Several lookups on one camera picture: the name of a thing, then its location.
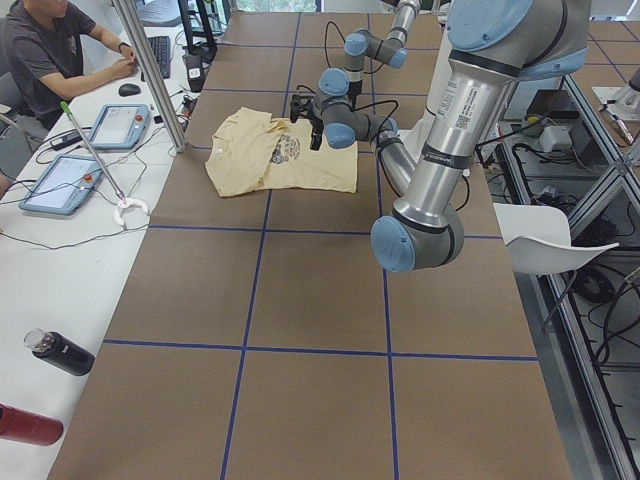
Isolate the white ring tool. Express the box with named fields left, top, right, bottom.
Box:
left=113, top=197, right=150, bottom=229

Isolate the red water bottle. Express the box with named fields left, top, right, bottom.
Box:
left=1, top=405, right=64, bottom=446

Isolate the cream long sleeve shirt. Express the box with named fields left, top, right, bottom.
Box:
left=205, top=107, right=358, bottom=197

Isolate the black computer mouse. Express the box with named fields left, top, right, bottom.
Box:
left=118, top=83, right=141, bottom=97

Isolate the white plastic chair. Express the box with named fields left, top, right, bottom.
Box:
left=493, top=203, right=619, bottom=275

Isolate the black water bottle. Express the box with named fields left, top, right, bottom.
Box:
left=23, top=328, right=95, bottom=376

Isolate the upper blue teach pendant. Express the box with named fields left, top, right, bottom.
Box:
left=89, top=104, right=150, bottom=151

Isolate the black keyboard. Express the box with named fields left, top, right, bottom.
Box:
left=147, top=35, right=171, bottom=79

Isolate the aluminium frame post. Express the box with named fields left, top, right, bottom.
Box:
left=113, top=0, right=187, bottom=153

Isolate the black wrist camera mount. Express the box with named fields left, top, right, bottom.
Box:
left=289, top=84, right=316, bottom=123

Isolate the blue teach pendant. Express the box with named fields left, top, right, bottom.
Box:
left=89, top=104, right=150, bottom=151
left=18, top=154, right=103, bottom=216

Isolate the person in grey shirt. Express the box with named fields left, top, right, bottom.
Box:
left=3, top=0, right=137, bottom=129

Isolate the lower blue teach pendant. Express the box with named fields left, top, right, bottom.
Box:
left=18, top=154, right=103, bottom=216

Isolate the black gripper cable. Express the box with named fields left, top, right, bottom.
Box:
left=323, top=20, right=350, bottom=69
left=357, top=98, right=400, bottom=136

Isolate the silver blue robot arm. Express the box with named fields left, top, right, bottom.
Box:
left=343, top=0, right=421, bottom=107
left=291, top=1, right=592, bottom=272

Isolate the metal rod green handle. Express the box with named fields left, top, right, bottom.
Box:
left=60, top=101, right=126, bottom=205

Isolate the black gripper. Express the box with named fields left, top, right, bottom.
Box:
left=348, top=79, right=363, bottom=109
left=308, top=102, right=324, bottom=149

